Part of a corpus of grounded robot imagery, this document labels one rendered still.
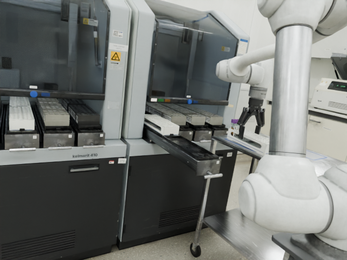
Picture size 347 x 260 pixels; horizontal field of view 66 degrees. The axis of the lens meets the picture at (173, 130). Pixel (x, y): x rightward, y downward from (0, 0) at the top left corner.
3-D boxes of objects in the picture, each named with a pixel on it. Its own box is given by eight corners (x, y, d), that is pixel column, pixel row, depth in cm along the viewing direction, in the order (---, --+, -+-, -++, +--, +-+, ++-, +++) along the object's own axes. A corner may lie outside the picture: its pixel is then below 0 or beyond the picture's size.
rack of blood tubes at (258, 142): (226, 137, 155) (227, 127, 153) (239, 137, 159) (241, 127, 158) (264, 156, 129) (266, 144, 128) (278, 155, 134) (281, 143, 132)
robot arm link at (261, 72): (264, 87, 145) (240, 84, 143) (270, 58, 141) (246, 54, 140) (272, 89, 135) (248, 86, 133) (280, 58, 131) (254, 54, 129)
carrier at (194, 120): (202, 124, 181) (204, 116, 179) (204, 125, 179) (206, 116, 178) (188, 124, 175) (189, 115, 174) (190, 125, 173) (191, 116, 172)
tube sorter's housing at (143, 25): (82, 182, 251) (92, -4, 211) (160, 174, 294) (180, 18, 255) (120, 258, 163) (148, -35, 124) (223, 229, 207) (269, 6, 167)
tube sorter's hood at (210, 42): (119, 89, 195) (126, -5, 179) (187, 93, 226) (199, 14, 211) (148, 102, 152) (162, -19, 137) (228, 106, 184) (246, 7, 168)
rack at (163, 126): (140, 123, 168) (141, 114, 167) (155, 123, 173) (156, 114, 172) (162, 137, 144) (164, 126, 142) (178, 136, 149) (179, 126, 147)
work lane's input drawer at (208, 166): (135, 132, 172) (136, 118, 170) (154, 131, 179) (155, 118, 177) (200, 181, 112) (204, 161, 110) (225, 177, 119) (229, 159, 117)
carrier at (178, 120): (184, 125, 173) (185, 115, 172) (185, 125, 171) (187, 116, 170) (168, 125, 167) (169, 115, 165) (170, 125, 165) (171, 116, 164)
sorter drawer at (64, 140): (33, 115, 180) (33, 101, 178) (55, 115, 187) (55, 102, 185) (44, 151, 121) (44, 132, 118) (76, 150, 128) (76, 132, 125)
